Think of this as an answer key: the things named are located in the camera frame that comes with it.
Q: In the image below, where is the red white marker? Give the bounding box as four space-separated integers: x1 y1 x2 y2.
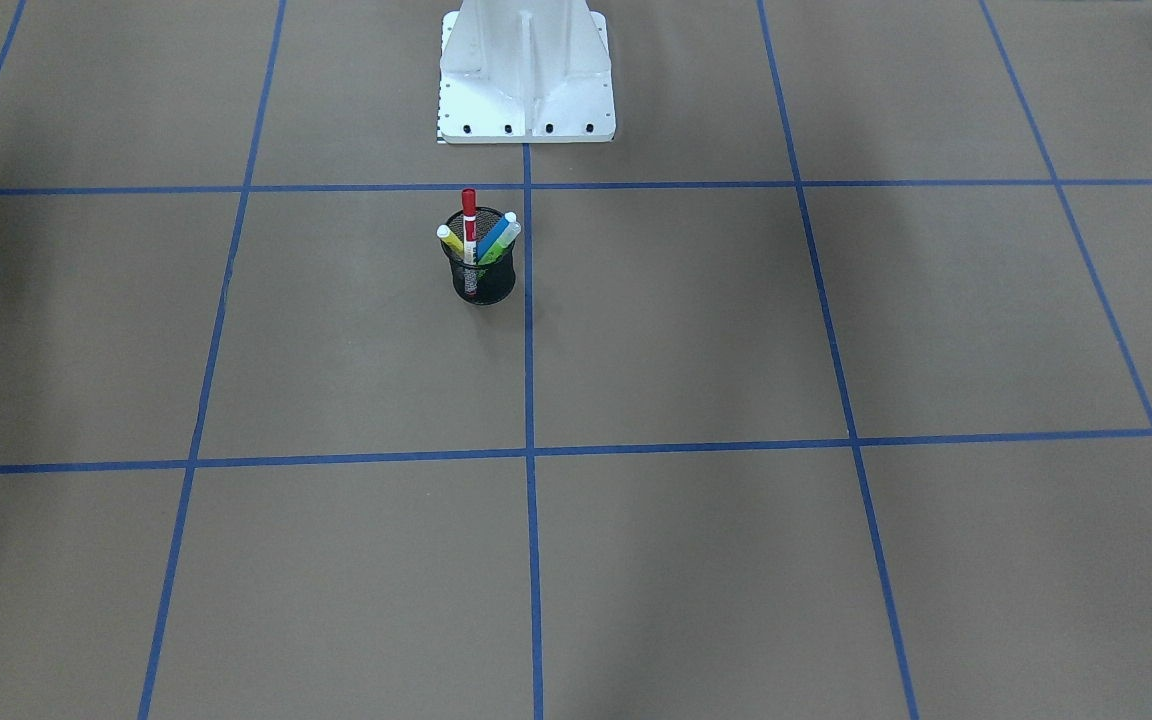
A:
461 187 477 297

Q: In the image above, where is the black mesh pen cup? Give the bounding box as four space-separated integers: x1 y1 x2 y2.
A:
439 209 521 305

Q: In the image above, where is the blue highlighter pen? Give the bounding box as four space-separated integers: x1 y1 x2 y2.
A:
476 211 516 265

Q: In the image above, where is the yellow highlighter pen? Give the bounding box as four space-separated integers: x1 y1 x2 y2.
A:
435 223 465 258

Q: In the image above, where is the green highlighter pen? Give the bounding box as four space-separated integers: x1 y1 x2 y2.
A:
477 222 521 268

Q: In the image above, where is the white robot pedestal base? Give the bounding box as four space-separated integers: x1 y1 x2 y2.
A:
435 1 617 145

